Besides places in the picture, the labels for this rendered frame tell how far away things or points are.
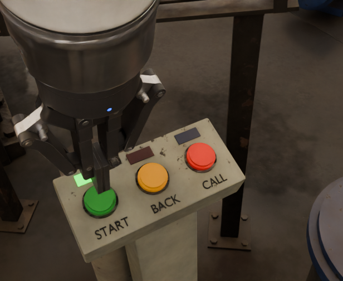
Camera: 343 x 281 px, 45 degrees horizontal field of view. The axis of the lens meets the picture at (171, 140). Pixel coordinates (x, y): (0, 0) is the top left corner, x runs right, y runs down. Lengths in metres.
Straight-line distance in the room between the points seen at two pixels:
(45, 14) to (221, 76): 1.60
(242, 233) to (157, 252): 0.62
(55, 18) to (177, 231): 0.45
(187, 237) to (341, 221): 0.27
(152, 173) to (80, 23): 0.36
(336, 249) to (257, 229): 0.54
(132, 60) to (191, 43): 1.76
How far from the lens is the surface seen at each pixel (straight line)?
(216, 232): 1.21
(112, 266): 0.88
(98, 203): 0.53
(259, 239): 1.22
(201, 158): 0.57
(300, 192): 1.35
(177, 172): 0.56
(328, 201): 0.78
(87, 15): 0.20
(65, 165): 0.39
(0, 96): 1.74
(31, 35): 0.23
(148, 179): 0.54
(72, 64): 0.23
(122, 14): 0.21
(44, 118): 0.32
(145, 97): 0.35
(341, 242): 0.73
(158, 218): 0.54
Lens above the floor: 1.02
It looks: 44 degrees down
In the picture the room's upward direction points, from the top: 4 degrees counter-clockwise
